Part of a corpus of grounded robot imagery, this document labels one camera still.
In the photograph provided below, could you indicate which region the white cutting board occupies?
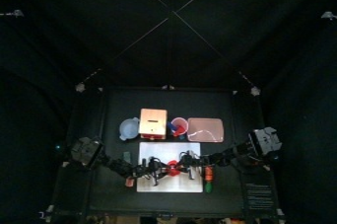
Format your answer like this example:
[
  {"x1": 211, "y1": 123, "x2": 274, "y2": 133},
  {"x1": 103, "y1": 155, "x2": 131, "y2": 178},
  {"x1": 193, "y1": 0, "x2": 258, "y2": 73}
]
[{"x1": 135, "y1": 141, "x2": 203, "y2": 193}]

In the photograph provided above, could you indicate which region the pink plastic cup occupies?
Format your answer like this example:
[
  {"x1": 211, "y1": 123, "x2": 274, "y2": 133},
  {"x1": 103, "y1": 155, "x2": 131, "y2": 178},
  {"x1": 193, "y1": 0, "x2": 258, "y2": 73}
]
[{"x1": 169, "y1": 116, "x2": 189, "y2": 138}]

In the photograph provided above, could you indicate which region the light blue bowl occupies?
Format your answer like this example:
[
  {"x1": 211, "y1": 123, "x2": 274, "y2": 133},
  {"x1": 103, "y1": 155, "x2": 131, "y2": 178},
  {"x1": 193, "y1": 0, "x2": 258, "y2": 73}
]
[{"x1": 118, "y1": 116, "x2": 142, "y2": 142}]

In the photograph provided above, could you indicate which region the red toy tool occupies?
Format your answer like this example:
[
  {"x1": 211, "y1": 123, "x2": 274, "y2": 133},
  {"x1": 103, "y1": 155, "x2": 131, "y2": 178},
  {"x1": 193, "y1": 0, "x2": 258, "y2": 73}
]
[{"x1": 171, "y1": 125, "x2": 186, "y2": 137}]

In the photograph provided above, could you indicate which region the red play dough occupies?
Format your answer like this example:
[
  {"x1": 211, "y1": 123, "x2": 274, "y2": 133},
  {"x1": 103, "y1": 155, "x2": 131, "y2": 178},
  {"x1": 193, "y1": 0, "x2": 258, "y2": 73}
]
[{"x1": 165, "y1": 159, "x2": 182, "y2": 177}]

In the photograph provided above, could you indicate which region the wooden drawer box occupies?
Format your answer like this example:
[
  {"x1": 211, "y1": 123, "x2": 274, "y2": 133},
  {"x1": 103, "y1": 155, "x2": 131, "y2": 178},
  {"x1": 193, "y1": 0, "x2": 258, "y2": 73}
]
[{"x1": 138, "y1": 108, "x2": 169, "y2": 141}]

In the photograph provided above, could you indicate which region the pink square tray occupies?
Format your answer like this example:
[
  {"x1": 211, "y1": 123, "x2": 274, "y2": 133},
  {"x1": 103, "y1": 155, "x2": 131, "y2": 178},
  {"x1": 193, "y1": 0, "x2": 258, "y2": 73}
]
[{"x1": 186, "y1": 117, "x2": 225, "y2": 143}]

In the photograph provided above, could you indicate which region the orange toy carrot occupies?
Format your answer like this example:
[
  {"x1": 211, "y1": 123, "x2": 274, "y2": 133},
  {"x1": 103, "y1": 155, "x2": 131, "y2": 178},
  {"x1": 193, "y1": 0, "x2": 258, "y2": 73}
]
[{"x1": 202, "y1": 165, "x2": 215, "y2": 193}]

